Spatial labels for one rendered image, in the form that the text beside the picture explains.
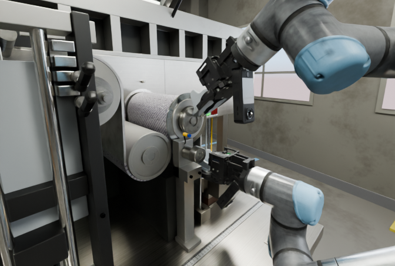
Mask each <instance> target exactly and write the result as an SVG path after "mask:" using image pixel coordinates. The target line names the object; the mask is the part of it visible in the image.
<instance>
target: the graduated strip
mask: <svg viewBox="0 0 395 266"><path fill-rule="evenodd" d="M263 204H264V203H262V202H260V201H258V202H257V203H255V205H254V206H252V207H251V208H249V209H248V210H247V211H246V212H245V213H244V214H242V215H241V216H240V217H239V218H238V219H237V220H235V221H234V222H233V223H231V224H230V225H229V226H228V227H227V228H226V229H224V230H223V231H222V232H221V233H220V234H218V235H217V236H216V237H214V239H212V240H211V241H210V242H209V243H207V244H206V245H205V246H204V247H203V248H202V249H200V250H199V251H198V252H197V253H196V254H194V255H193V256H192V257H190V258H189V259H188V260H187V261H186V262H185V263H183V264H182V265H181V266H194V265H195V264H196V263H197V262H198V261H199V260H201V259H202V258H203V257H204V256H205V255H206V254H207V253H208V252H210V251H211V250H212V249H213V248H214V247H215V246H217V245H218V243H220V242H221V241H222V240H223V239H225V238H226V237H227V236H228V235H229V234H230V233H231V232H232V231H233V230H235V229H236V228H237V227H238V226H239V225H240V224H241V223H242V222H244V221H245V220H246V219H247V218H248V217H250V216H251V215H252V214H253V213H254V212H255V211H256V210H257V209H259V208H260V207H261V206H262V205H263Z"/></svg>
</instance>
